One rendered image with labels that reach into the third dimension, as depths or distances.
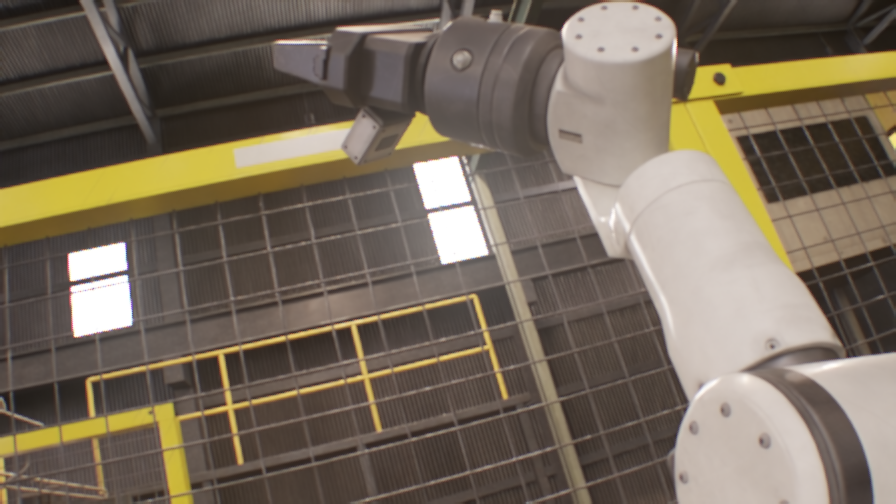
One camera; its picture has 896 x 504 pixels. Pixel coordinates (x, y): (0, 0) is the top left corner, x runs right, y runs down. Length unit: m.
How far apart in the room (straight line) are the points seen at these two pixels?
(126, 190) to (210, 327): 10.59
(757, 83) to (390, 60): 0.71
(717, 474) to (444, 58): 0.31
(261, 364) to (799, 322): 11.69
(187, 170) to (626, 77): 0.57
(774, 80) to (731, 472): 0.90
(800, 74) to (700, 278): 0.85
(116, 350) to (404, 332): 4.99
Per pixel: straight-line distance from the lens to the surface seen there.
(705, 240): 0.32
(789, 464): 0.21
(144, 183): 0.82
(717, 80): 1.01
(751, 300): 0.29
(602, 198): 0.42
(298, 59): 0.51
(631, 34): 0.39
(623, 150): 0.41
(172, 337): 11.49
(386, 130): 0.50
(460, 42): 0.44
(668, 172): 0.35
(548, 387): 5.75
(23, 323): 13.45
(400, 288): 11.37
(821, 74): 1.16
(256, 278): 12.38
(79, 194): 0.84
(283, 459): 5.17
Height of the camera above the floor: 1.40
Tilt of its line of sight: 20 degrees up
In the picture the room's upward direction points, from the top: 17 degrees counter-clockwise
